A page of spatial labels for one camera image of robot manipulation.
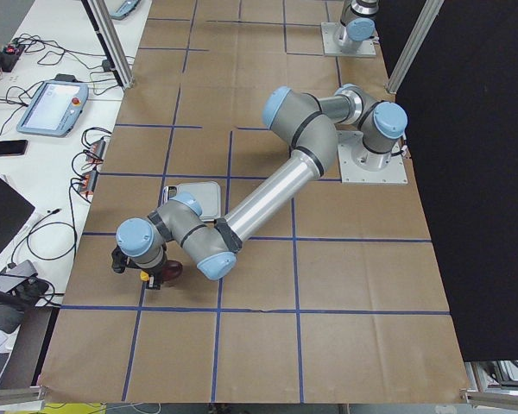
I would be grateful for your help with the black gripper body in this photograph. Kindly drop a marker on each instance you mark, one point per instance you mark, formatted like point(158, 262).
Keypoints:
point(152, 272)

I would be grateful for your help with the dark red mango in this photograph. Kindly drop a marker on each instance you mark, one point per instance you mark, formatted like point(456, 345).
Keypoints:
point(170, 272)

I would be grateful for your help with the orange usb hub lower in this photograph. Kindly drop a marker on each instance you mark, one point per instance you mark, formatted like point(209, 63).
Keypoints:
point(88, 183)

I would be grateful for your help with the orange usb hub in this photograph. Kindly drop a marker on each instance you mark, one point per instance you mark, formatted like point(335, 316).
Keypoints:
point(94, 154)
point(88, 183)

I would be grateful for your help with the orange usb hub upper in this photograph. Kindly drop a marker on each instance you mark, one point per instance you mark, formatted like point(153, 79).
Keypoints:
point(94, 154)

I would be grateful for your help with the silver digital kitchen scale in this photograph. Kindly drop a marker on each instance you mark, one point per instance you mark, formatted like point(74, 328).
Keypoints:
point(206, 193)

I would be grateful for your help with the black smartphone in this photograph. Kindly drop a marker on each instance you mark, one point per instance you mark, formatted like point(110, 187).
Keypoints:
point(13, 148)

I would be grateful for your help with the blue teach pendant tablet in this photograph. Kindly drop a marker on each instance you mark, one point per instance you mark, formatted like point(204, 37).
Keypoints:
point(54, 109)

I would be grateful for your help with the black curtain panel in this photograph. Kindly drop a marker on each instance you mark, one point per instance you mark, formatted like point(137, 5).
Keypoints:
point(461, 97)

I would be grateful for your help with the aluminium frame post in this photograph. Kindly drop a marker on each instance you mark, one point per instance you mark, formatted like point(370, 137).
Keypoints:
point(104, 29)

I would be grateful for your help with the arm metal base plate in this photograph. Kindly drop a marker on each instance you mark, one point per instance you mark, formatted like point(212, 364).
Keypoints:
point(358, 165)
point(331, 47)

